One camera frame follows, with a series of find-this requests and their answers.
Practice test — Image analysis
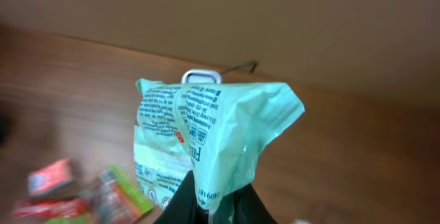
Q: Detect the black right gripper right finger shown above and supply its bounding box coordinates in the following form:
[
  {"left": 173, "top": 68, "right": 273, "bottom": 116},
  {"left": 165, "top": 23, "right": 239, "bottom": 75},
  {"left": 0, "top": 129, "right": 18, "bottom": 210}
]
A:
[{"left": 233, "top": 184, "right": 277, "bottom": 224}]

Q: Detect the red coffee stick sachet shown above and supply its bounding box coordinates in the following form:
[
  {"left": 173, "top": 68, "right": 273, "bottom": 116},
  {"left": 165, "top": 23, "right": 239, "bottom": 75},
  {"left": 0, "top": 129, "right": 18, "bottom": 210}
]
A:
[{"left": 11, "top": 199, "right": 89, "bottom": 219}]

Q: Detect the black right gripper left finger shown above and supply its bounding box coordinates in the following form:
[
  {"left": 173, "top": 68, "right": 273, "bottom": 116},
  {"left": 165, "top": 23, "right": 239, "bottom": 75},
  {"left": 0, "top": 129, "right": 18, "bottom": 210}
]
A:
[{"left": 154, "top": 170, "right": 199, "bottom": 224}]

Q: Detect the light blue clear packet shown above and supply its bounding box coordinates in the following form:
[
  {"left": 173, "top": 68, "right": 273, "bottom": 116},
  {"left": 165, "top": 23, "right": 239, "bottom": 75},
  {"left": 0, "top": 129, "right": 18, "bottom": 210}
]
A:
[{"left": 133, "top": 79, "right": 305, "bottom": 210}]

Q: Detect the black scanner cable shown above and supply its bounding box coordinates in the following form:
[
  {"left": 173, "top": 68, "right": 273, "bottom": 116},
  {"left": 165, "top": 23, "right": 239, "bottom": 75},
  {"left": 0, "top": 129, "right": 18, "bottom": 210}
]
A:
[{"left": 219, "top": 61, "right": 259, "bottom": 76}]

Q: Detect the small red white carton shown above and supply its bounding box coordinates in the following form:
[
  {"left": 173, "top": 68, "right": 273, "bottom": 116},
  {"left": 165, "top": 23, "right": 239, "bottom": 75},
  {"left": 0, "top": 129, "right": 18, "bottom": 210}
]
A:
[{"left": 27, "top": 159, "right": 76, "bottom": 197}]

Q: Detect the green snack bag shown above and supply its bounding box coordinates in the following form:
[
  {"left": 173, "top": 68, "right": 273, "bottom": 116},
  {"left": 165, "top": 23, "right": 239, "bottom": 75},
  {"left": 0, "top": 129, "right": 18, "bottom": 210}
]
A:
[{"left": 45, "top": 166, "right": 155, "bottom": 224}]

